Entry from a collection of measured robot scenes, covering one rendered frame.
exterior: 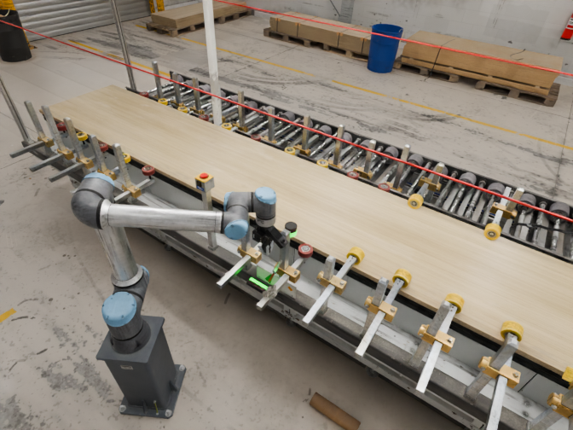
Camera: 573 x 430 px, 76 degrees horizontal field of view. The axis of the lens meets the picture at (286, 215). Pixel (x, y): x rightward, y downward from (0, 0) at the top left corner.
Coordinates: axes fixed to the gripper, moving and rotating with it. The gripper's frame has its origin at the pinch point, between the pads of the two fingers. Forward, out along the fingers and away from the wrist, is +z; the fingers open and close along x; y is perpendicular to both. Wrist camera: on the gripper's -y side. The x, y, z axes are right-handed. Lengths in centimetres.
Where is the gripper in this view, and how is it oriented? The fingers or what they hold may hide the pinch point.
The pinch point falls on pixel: (269, 253)
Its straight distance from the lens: 178.5
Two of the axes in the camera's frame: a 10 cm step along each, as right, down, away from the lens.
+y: -8.3, -3.9, 4.0
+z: -0.4, 7.6, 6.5
